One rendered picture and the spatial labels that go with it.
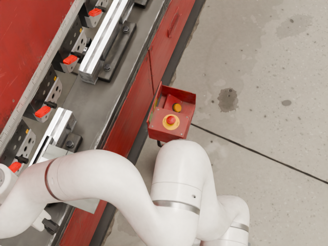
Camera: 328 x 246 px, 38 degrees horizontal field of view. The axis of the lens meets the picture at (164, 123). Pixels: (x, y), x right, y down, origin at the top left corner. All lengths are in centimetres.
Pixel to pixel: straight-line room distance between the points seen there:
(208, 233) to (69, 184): 34
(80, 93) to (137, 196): 121
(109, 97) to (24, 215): 101
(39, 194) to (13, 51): 49
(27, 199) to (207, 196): 37
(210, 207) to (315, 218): 181
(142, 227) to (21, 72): 69
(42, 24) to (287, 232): 182
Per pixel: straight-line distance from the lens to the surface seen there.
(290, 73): 311
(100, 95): 201
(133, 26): 213
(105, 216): 269
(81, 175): 87
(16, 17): 132
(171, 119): 201
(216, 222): 106
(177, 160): 91
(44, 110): 154
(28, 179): 102
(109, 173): 85
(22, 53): 139
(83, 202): 173
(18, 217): 108
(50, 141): 183
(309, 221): 279
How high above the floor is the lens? 264
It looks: 66 degrees down
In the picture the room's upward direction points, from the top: 5 degrees counter-clockwise
